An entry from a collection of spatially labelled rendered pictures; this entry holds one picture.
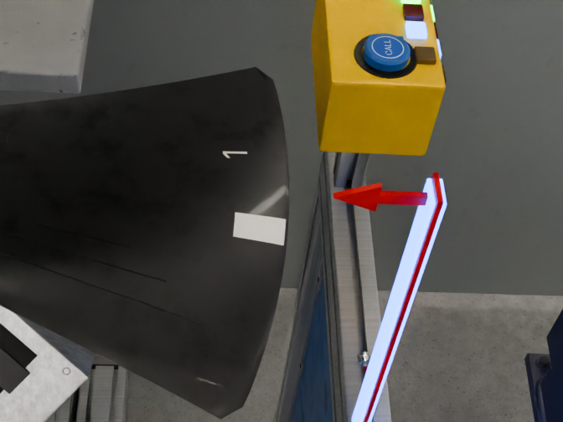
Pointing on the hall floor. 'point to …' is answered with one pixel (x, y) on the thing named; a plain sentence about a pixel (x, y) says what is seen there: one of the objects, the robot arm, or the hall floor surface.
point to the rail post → (308, 279)
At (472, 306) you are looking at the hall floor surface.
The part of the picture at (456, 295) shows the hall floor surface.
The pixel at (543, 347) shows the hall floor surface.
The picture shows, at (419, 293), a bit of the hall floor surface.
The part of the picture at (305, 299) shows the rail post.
